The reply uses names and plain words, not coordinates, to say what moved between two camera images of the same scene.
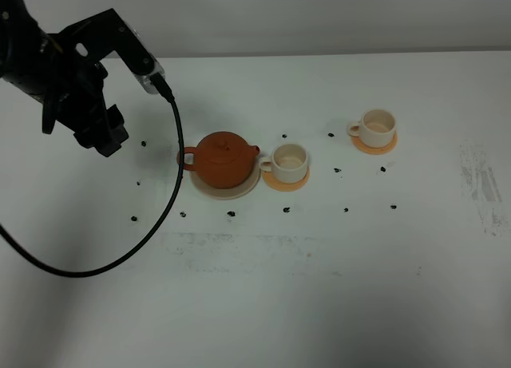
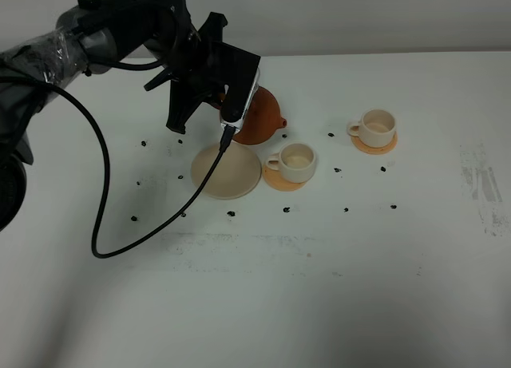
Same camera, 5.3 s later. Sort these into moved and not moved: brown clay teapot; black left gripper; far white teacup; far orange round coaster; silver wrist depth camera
Moved: black left gripper; silver wrist depth camera; brown clay teapot
Not moved: far white teacup; far orange round coaster
